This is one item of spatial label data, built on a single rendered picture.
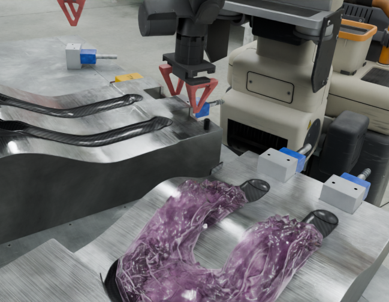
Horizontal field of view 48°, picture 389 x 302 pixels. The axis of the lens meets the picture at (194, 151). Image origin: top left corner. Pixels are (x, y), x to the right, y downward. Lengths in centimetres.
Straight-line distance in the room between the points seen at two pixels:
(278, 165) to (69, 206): 31
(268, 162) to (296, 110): 38
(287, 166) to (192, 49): 31
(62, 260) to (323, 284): 26
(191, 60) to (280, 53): 27
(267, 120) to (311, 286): 62
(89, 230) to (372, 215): 40
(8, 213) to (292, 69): 68
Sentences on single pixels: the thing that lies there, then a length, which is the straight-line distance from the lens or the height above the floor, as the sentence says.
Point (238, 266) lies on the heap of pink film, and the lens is 47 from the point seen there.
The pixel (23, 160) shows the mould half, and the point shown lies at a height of 92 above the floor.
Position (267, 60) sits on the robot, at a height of 90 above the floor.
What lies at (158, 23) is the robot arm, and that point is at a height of 102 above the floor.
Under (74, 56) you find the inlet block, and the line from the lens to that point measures 122.
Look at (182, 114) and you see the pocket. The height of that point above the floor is 88.
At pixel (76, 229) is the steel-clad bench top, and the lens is 66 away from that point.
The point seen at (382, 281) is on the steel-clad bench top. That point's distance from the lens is 66.
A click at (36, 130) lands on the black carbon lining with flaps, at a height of 92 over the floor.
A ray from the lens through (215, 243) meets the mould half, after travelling 50.
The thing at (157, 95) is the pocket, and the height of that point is 87.
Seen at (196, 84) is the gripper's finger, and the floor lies 91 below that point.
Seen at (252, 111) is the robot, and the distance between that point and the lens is 105.
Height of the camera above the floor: 123
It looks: 31 degrees down
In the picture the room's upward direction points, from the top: 4 degrees clockwise
